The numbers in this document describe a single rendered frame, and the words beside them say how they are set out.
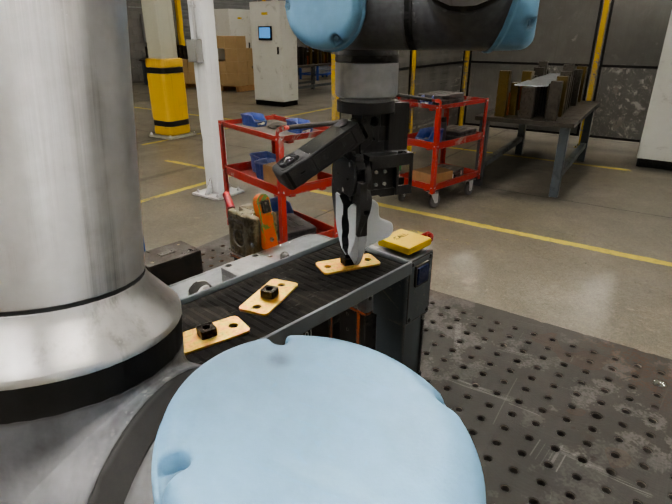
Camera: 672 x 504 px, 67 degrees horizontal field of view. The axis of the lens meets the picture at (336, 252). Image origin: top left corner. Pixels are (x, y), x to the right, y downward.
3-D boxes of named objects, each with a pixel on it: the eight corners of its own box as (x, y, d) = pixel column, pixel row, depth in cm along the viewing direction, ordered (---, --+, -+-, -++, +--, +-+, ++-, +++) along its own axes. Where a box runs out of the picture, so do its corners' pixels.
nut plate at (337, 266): (369, 254, 73) (369, 247, 72) (381, 265, 70) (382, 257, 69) (314, 264, 70) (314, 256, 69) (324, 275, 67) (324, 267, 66)
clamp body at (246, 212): (257, 321, 145) (248, 198, 130) (292, 340, 135) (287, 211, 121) (226, 335, 138) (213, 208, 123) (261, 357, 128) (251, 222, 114)
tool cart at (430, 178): (439, 184, 525) (448, 86, 486) (478, 194, 494) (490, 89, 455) (387, 201, 474) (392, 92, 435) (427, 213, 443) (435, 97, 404)
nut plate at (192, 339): (236, 317, 57) (235, 307, 56) (251, 332, 54) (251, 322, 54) (161, 341, 52) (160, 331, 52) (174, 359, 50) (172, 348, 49)
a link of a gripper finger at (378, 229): (397, 265, 68) (398, 198, 65) (357, 272, 66) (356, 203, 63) (386, 258, 71) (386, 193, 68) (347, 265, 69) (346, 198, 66)
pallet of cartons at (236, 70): (258, 89, 1389) (255, 35, 1335) (239, 92, 1326) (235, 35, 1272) (225, 87, 1446) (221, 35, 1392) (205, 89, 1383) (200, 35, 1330)
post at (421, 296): (388, 440, 102) (399, 237, 85) (419, 460, 97) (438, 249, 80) (364, 461, 97) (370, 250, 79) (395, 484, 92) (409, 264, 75)
